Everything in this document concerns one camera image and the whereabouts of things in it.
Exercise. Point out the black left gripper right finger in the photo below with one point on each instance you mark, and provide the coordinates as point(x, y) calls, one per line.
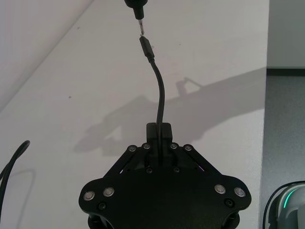
point(181, 157)

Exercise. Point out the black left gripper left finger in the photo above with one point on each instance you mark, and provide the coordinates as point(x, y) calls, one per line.
point(139, 157)

